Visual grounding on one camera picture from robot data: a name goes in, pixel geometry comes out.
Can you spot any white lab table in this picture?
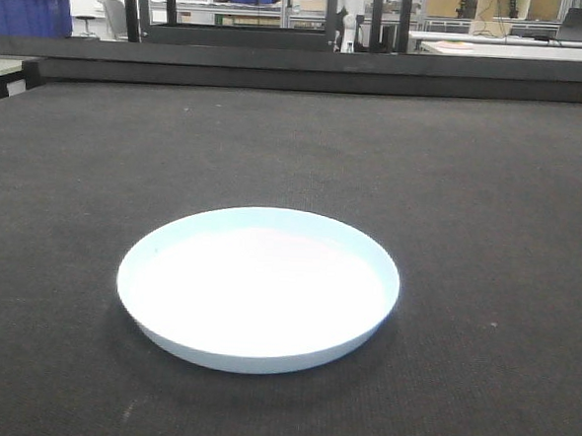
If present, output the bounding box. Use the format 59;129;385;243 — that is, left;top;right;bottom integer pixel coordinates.
408;31;582;62

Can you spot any black metal frame rack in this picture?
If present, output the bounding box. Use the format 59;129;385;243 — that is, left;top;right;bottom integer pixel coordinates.
116;0;422;61

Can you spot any grey office chair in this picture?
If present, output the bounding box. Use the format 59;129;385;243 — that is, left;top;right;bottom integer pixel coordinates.
99;0;128;40

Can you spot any black table edge rail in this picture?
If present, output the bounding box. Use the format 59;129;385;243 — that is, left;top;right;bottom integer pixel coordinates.
0;36;582;104

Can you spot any light blue round tray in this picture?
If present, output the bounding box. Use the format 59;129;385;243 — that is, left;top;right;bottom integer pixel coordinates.
116;207;400;375

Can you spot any blue plastic crate background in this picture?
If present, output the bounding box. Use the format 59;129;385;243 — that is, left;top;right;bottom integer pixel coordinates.
0;0;73;38

